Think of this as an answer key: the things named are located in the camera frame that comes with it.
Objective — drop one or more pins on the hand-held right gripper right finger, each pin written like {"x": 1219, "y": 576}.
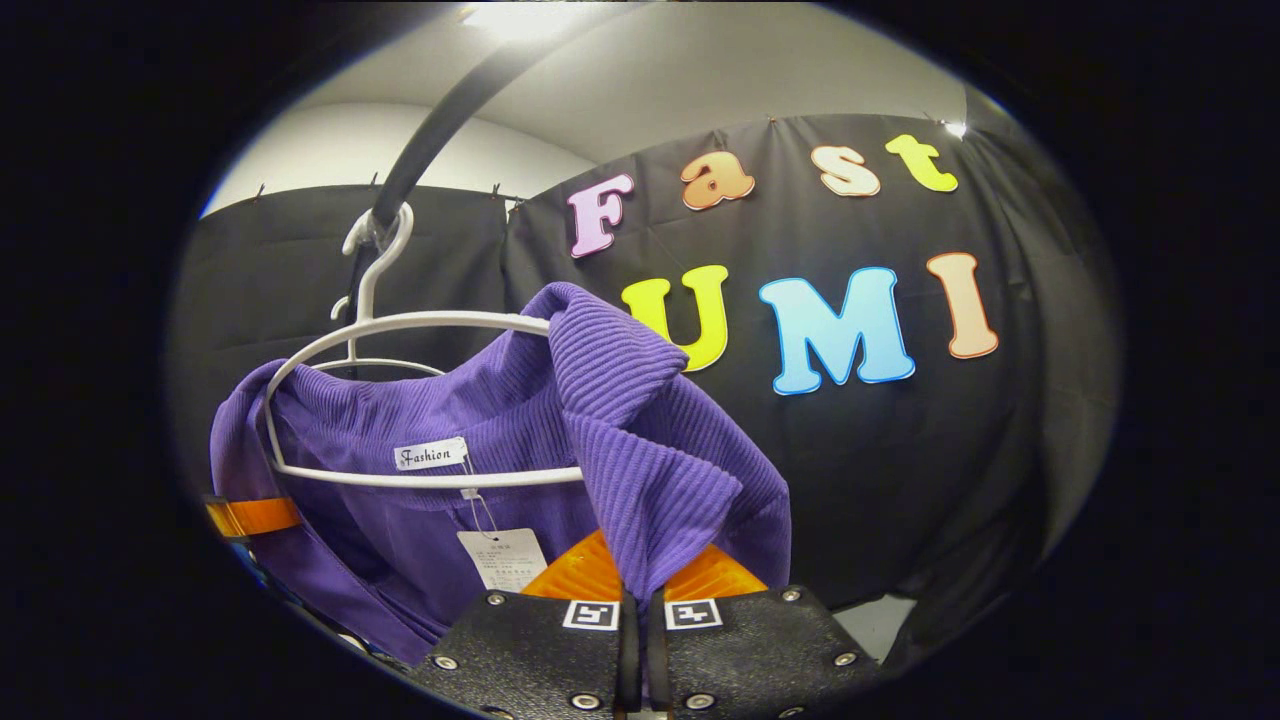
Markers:
{"x": 657, "y": 660}

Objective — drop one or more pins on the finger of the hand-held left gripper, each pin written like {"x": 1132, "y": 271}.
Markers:
{"x": 260, "y": 517}

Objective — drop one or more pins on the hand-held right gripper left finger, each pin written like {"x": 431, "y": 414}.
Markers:
{"x": 630, "y": 660}

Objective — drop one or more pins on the purple ribbed cardigan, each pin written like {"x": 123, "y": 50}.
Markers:
{"x": 650, "y": 450}

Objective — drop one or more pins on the white plastic hanger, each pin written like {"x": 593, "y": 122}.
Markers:
{"x": 390, "y": 362}
{"x": 450, "y": 319}

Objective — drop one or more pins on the black clothes rack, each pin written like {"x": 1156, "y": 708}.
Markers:
{"x": 440, "y": 120}

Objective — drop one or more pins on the black backdrop cloth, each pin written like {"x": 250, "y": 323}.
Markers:
{"x": 880, "y": 470}

